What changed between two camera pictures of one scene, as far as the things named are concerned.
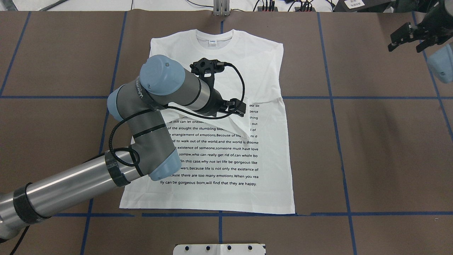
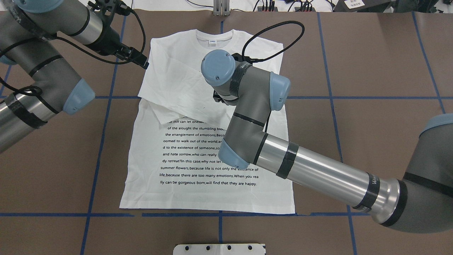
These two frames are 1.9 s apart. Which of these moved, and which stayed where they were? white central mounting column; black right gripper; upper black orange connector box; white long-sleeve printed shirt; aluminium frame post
Moved: black right gripper
Stayed: aluminium frame post; white long-sleeve printed shirt; upper black orange connector box; white central mounting column
